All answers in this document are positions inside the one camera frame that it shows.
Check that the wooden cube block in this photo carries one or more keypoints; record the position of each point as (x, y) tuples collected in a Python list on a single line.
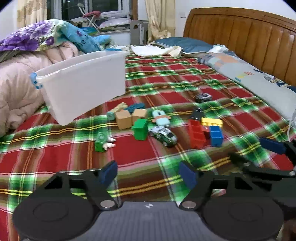
[(139, 114), (123, 120)]

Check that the folding chair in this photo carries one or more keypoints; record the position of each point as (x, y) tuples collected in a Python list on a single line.
[(91, 15)]

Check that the plaid bed sheet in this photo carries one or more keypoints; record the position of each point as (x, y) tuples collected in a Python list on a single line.
[(161, 78)]

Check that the large green building block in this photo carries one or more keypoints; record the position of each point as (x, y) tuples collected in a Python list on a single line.
[(140, 129)]

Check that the blue pillow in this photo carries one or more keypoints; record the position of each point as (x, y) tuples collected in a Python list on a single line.
[(185, 44)]

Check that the white and green toy car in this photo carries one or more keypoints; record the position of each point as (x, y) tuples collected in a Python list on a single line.
[(163, 135)]

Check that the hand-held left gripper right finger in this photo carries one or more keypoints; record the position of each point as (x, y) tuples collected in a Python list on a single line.
[(187, 176)]

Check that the yellow building block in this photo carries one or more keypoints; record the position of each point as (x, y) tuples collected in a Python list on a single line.
[(211, 122)]

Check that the black building block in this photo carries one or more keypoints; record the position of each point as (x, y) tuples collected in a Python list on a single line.
[(197, 114)]

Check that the pink quilt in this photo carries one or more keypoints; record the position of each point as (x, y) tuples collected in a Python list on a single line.
[(16, 88)]

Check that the long printed pillow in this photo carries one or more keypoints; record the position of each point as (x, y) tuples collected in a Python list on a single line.
[(242, 74)]

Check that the dark toy car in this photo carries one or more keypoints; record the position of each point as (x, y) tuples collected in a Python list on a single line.
[(203, 97)]

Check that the dark teal toy gun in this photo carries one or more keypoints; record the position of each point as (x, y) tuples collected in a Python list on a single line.
[(136, 107)]

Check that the small green printed block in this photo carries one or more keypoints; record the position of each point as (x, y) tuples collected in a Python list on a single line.
[(100, 141)]

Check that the wooden headboard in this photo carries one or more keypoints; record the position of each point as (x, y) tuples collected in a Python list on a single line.
[(242, 32)]

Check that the beige patterned curtain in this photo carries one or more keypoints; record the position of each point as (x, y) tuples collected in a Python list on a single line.
[(159, 18), (32, 11)]

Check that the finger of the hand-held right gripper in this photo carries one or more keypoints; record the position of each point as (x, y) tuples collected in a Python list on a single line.
[(261, 171), (271, 144)]

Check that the light teal plush toy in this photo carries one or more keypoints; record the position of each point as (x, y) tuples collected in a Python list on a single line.
[(160, 119)]

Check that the purple floral quilt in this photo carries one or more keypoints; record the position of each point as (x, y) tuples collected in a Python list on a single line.
[(30, 37)]

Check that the window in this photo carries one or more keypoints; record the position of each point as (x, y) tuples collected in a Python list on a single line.
[(92, 7)]

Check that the blue building block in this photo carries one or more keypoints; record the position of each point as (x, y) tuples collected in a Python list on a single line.
[(216, 136)]

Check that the beige and teal toy cylinder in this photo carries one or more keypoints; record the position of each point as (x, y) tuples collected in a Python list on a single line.
[(115, 110)]

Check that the large red building block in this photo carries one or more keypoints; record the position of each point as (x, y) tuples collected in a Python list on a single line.
[(196, 135)]

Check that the white cloth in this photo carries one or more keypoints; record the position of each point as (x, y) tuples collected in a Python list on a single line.
[(152, 51)]

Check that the light pillow on windowsill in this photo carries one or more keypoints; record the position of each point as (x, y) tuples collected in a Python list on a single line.
[(115, 23)]

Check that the white plastic container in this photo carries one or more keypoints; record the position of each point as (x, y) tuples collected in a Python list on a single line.
[(81, 85)]

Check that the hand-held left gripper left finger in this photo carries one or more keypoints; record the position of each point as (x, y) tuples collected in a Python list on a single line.
[(108, 173)]

